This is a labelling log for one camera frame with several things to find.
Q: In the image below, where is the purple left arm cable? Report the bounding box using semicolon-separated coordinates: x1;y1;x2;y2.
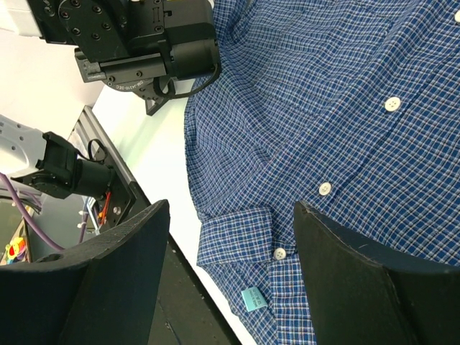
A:
0;172;87;252

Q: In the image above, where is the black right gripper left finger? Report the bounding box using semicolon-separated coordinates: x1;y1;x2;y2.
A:
1;200;170;344

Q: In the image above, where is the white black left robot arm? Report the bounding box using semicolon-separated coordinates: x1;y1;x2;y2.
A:
1;1;221;199

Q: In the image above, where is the pink flower smiley brooch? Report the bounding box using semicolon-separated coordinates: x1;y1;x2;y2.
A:
5;237;27;261

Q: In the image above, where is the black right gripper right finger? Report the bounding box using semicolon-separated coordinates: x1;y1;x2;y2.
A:
294;201;459;344

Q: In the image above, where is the blue plaid button shirt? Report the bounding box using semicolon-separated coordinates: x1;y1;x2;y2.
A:
185;1;459;344

